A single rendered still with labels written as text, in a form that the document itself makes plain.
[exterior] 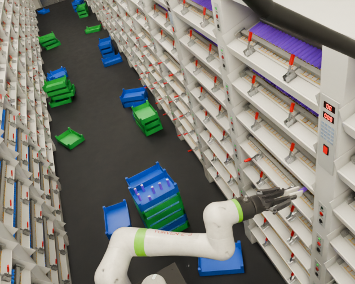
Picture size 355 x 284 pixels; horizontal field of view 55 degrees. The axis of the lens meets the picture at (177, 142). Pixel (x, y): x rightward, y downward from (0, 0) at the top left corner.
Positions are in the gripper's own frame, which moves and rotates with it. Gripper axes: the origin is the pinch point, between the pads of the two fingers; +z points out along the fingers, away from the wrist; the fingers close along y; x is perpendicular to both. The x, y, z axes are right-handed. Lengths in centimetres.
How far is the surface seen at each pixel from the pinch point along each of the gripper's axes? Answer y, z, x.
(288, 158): 7.2, 0.3, -12.9
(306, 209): -4.0, 5.2, 7.5
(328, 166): -17.0, -4.8, -28.0
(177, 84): 165, 10, 24
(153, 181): 105, -32, 69
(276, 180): 16.6, 4.3, 8.0
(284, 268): 15, 21, 82
